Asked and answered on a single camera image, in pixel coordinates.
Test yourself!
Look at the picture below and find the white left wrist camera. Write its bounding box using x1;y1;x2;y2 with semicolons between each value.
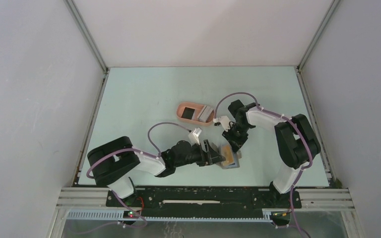
188;127;202;145

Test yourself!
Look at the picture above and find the orange credit card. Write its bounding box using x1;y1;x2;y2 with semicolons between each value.
220;145;235;166

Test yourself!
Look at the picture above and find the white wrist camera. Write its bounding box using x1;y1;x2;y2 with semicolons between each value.
188;127;202;145
213;116;233;131

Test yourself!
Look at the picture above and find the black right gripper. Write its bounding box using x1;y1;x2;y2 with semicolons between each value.
222;122;251;154

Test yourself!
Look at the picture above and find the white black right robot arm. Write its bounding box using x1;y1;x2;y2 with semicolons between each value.
215;100;321;207

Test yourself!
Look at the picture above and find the black card in tray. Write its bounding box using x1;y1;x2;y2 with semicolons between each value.
181;107;195;120

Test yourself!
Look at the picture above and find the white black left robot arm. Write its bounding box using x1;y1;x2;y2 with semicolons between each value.
86;136;226;207

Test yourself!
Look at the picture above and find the aluminium frame rail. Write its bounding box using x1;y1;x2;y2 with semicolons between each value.
56;187;109;209

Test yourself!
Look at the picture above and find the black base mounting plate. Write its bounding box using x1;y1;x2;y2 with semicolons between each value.
122;186;302;219

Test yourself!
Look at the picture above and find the taupe leather card holder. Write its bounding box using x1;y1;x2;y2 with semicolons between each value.
217;144;242;169

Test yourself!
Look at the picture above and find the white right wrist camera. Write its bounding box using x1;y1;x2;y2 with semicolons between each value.
213;116;233;131

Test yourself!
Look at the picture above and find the peach plastic card tray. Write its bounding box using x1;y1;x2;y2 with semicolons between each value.
176;102;214;126

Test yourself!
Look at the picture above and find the white cable duct strip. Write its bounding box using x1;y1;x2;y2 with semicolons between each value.
66;209;272;223

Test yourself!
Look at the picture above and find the stack of credit cards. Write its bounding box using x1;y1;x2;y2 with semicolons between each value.
197;105;213;122

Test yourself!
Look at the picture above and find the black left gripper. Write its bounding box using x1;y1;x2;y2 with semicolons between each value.
175;139;225;168

